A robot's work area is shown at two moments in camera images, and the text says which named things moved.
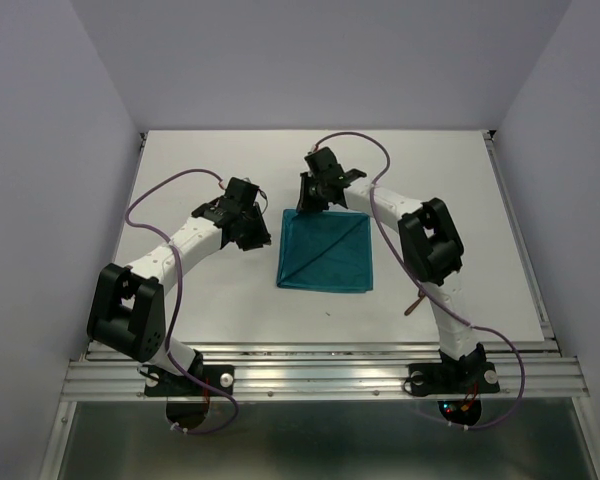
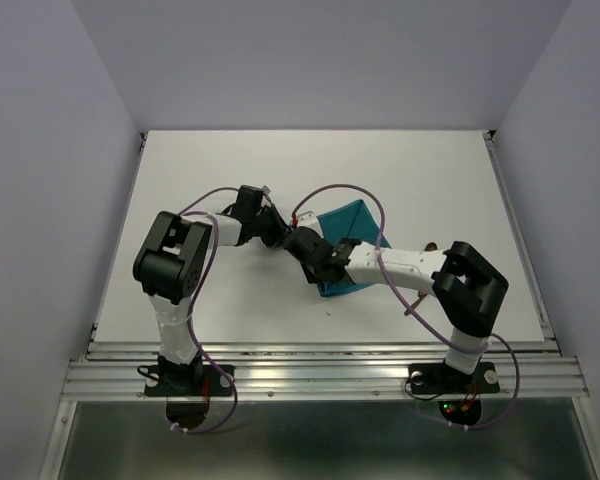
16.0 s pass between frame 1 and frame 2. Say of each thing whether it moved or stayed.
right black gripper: moved
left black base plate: stayed
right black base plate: stayed
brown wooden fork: stayed
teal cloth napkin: moved
